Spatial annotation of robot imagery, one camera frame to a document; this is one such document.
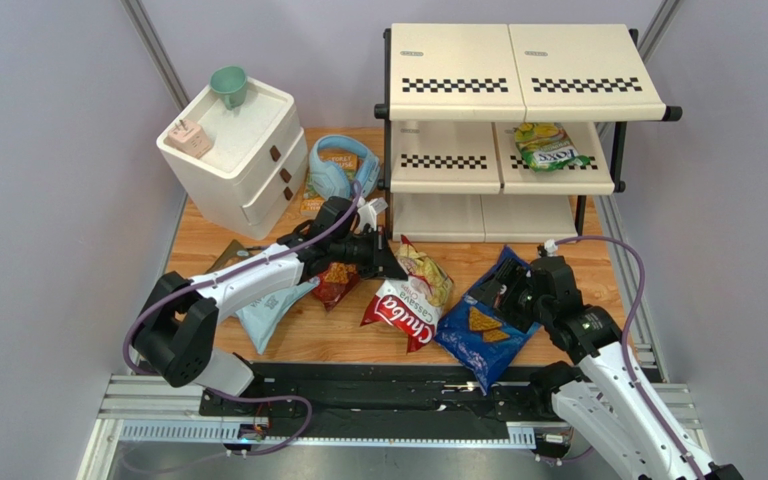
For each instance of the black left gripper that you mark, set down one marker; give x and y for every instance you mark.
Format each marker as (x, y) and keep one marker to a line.
(380, 248)

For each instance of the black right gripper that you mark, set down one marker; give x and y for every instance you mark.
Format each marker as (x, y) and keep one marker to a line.
(513, 291)

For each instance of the white red Chuba chips bag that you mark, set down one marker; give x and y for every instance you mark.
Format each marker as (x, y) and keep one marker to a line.
(415, 305)

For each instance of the blue Doritos chips bag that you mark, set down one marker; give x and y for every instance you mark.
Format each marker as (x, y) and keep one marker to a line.
(478, 338)

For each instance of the red Doritos chips bag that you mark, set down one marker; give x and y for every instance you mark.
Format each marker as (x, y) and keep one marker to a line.
(335, 283)

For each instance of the green Foxs snack bag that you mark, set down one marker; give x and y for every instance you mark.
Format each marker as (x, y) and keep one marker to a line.
(547, 147)

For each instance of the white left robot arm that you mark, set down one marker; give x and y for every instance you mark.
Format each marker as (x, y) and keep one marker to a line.
(175, 331)

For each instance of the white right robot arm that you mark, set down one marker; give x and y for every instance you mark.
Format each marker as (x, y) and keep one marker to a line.
(601, 391)

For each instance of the cream three-tier shelf rack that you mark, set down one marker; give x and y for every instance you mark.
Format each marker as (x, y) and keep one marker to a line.
(454, 95)

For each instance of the orange green book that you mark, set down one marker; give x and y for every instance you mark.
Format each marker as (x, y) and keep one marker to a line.
(349, 162)

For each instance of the light blue headphones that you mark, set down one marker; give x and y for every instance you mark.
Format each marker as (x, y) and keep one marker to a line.
(329, 179)

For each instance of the light blue snack bag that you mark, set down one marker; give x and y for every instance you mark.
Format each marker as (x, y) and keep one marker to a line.
(261, 318)

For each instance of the brown snack bag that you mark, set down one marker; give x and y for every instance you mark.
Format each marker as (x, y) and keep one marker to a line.
(234, 253)

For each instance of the white three-drawer cabinet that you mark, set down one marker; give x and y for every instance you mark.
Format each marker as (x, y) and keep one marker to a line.
(257, 165)

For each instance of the pink power adapter cube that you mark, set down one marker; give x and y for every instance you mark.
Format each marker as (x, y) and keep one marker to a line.
(189, 137)

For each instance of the green plastic cup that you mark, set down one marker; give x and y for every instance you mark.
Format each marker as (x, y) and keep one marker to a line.
(230, 83)

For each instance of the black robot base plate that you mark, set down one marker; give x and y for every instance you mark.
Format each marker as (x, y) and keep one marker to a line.
(393, 402)

